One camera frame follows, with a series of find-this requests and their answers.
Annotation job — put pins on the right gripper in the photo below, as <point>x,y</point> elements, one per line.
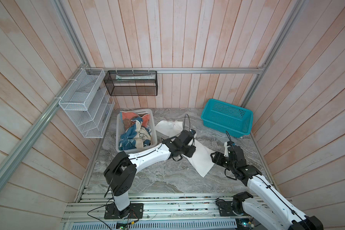
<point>217,155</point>

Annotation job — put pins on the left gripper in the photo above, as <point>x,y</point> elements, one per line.
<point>191,149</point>

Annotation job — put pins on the white towel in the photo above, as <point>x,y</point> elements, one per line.
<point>201,160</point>

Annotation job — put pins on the teal plastic basket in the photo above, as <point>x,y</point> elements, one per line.
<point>225,117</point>

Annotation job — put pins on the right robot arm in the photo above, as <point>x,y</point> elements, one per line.
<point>276,213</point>

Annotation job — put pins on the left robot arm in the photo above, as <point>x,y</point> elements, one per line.
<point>120,173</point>

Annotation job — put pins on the red orange towel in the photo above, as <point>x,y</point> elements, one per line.
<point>129,119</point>

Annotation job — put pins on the blue patterned towel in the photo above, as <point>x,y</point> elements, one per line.
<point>137,136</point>

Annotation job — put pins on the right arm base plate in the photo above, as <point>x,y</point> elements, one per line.
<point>226,210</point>

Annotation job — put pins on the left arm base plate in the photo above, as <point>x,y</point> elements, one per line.
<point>134,210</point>

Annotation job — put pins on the black wire mesh basket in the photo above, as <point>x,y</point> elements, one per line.
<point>131,83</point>

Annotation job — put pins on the aluminium frame rail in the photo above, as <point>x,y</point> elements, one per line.
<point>208,70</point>

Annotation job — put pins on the white wire mesh shelf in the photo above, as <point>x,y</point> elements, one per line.
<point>87,103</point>

